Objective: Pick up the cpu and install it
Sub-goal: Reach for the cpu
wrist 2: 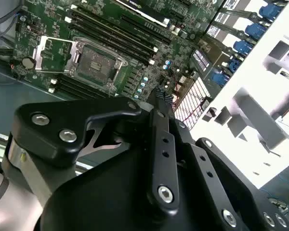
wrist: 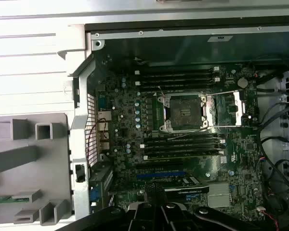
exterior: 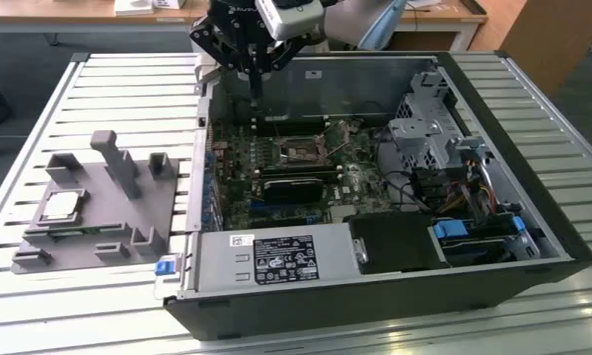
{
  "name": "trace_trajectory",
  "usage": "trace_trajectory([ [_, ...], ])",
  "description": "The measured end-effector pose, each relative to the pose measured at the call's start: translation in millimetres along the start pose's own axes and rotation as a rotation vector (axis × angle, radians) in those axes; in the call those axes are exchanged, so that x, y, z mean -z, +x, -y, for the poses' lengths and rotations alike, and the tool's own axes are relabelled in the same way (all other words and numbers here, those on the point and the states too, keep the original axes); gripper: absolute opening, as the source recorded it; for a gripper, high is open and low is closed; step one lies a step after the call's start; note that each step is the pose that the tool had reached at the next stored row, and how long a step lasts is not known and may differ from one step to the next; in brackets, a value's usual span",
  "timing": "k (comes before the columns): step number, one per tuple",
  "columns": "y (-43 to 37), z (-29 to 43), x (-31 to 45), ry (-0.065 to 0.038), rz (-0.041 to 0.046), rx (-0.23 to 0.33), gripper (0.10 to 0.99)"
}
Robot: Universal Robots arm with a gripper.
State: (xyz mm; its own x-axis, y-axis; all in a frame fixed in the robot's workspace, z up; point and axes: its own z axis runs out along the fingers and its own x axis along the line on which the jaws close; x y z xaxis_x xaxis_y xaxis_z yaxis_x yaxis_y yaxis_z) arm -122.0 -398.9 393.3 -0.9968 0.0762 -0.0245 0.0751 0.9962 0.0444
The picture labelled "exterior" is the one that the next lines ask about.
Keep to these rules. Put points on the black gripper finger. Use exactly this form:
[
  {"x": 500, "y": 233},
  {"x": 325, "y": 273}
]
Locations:
[
  {"x": 285, "y": 56},
  {"x": 217, "y": 46}
]

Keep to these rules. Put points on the metal locking lever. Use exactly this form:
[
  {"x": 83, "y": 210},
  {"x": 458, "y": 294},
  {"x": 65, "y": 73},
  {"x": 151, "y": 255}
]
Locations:
[{"x": 277, "y": 132}]

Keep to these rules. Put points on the silver CPU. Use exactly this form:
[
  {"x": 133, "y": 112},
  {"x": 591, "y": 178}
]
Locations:
[{"x": 61, "y": 205}]

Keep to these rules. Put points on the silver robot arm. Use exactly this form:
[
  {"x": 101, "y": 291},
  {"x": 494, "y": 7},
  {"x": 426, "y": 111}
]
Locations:
[{"x": 345, "y": 26}]

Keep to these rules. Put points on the CPU socket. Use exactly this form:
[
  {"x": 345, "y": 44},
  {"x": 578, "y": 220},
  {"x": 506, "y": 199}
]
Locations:
[{"x": 296, "y": 152}]

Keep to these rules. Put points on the white and blue box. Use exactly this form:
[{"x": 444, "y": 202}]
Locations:
[{"x": 169, "y": 4}]

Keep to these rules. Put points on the wooden desk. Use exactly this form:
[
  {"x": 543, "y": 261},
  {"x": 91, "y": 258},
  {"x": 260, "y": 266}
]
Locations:
[{"x": 79, "y": 18}]

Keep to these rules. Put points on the black graphics card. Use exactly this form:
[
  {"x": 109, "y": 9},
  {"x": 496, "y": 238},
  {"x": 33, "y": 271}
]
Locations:
[{"x": 291, "y": 192}]

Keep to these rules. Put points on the metal drive cage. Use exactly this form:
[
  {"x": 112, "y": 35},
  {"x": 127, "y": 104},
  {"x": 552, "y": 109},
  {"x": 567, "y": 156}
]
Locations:
[{"x": 424, "y": 148}]

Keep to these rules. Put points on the green motherboard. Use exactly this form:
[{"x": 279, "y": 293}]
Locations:
[{"x": 365, "y": 192}]

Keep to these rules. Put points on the silver heat sink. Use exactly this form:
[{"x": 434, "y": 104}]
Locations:
[{"x": 344, "y": 212}]

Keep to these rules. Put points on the grey parts rack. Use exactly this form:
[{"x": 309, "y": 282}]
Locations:
[{"x": 113, "y": 222}]

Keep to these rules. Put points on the wooden cabinet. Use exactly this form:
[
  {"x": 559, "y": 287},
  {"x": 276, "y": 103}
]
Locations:
[{"x": 547, "y": 37}]

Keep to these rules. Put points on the black plastic shroud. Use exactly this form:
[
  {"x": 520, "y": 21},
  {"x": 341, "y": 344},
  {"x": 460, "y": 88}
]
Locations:
[{"x": 399, "y": 240}]

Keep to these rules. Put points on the green RAM stick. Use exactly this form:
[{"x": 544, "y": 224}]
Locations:
[{"x": 91, "y": 230}]

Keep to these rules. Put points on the silver power supply unit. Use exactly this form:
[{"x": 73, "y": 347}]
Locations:
[{"x": 217, "y": 259}]

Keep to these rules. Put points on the blue disk carrier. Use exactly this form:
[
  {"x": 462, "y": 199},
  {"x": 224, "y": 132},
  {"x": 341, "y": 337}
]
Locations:
[{"x": 448, "y": 229}]

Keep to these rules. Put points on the blue case latch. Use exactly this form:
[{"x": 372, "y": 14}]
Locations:
[{"x": 164, "y": 268}]

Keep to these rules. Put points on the blue plastic clip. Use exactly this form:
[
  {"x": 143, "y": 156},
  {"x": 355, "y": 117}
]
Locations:
[{"x": 516, "y": 223}]

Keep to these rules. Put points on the metal disk bay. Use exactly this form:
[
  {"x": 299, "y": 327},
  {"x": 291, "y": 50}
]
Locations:
[{"x": 526, "y": 248}]

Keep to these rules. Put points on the black PC case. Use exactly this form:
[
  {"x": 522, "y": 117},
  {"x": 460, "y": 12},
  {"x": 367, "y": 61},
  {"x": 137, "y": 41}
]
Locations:
[{"x": 325, "y": 318}]

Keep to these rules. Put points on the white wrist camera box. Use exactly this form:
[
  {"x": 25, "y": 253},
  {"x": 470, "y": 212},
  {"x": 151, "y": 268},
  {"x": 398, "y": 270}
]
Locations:
[{"x": 291, "y": 20}]

